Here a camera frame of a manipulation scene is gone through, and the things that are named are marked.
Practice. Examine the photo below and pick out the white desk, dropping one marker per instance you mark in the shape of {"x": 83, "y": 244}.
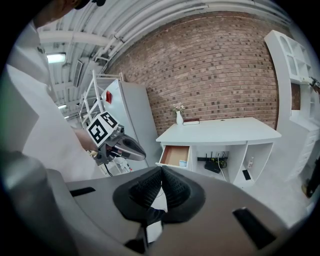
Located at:
{"x": 220, "y": 130}

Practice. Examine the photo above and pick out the white wooden drawer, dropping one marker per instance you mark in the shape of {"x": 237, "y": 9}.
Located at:
{"x": 173, "y": 155}

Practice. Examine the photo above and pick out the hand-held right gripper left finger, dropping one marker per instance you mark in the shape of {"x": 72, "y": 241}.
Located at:
{"x": 136, "y": 197}

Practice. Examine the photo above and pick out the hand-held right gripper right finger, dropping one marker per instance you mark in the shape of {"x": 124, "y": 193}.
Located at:
{"x": 185, "y": 200}

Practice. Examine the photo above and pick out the person's left forearm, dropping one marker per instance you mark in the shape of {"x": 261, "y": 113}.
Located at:
{"x": 83, "y": 138}

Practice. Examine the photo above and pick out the person's head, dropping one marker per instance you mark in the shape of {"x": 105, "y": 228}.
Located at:
{"x": 52, "y": 11}

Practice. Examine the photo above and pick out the black head-worn camera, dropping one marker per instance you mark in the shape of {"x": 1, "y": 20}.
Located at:
{"x": 90, "y": 3}

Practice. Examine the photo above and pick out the white metal rack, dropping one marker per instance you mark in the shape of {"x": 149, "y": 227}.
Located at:
{"x": 93, "y": 100}

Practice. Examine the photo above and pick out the person's white T-shirt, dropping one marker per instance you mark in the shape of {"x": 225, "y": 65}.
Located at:
{"x": 45, "y": 125}

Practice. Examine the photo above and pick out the red sticker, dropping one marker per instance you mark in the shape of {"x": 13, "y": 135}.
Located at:
{"x": 108, "y": 97}

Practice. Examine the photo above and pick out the flat black device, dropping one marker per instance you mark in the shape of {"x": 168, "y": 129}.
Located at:
{"x": 246, "y": 175}

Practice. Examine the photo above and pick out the ceiling light panel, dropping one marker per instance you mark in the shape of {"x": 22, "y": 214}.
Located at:
{"x": 56, "y": 57}

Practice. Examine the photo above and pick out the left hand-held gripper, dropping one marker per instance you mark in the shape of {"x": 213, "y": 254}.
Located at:
{"x": 102, "y": 130}

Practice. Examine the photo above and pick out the black router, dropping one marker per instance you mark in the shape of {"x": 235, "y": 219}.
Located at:
{"x": 212, "y": 166}

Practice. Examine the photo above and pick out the red-brown book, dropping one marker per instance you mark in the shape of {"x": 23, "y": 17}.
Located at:
{"x": 191, "y": 121}

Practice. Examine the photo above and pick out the white vase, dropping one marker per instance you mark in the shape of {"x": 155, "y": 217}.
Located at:
{"x": 179, "y": 118}

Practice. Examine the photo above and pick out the white bookcase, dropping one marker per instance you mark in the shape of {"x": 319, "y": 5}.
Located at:
{"x": 297, "y": 87}

